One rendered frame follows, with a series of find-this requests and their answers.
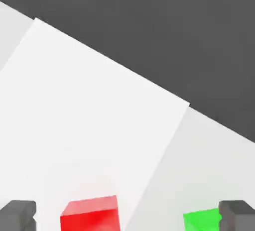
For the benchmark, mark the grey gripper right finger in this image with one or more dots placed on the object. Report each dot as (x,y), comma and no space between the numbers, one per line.
(238,216)

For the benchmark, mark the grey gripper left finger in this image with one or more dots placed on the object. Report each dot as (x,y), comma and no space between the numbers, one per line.
(17,214)

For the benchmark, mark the small green cube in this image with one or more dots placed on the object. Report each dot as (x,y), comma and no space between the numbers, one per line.
(201,221)

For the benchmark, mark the small red cube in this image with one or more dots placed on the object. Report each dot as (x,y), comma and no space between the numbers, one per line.
(91,218)

